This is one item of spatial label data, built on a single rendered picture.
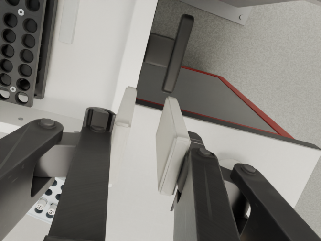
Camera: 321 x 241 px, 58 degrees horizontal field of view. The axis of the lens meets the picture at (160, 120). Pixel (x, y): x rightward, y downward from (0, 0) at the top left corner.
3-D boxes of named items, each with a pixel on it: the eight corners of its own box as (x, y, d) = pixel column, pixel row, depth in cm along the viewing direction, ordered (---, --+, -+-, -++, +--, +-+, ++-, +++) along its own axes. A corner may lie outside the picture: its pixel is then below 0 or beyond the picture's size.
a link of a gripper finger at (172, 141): (175, 136, 12) (192, 140, 12) (166, 95, 19) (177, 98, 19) (157, 195, 13) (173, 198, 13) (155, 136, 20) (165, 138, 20)
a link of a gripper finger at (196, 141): (191, 175, 11) (262, 191, 11) (178, 127, 16) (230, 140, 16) (180, 206, 12) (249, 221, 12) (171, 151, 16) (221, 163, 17)
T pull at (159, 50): (194, 16, 27) (196, 16, 26) (171, 93, 29) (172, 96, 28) (156, 5, 26) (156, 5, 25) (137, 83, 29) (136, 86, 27)
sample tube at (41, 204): (55, 188, 48) (45, 205, 44) (51, 194, 48) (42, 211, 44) (48, 185, 48) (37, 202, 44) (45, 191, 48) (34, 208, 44)
